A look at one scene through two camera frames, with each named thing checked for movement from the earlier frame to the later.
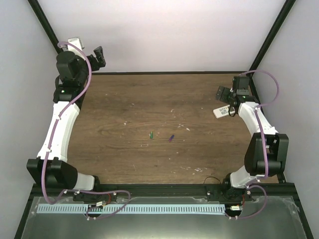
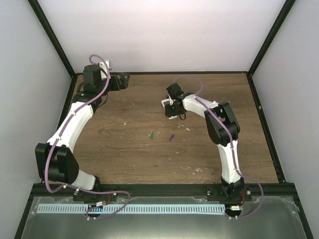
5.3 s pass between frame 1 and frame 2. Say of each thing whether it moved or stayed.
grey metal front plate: stayed
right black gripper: moved
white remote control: moved
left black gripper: moved
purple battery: stayed
